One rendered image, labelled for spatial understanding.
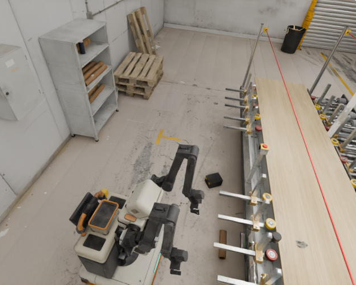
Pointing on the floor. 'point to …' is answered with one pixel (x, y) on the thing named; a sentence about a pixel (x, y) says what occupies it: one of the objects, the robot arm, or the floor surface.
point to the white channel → (348, 107)
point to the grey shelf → (70, 85)
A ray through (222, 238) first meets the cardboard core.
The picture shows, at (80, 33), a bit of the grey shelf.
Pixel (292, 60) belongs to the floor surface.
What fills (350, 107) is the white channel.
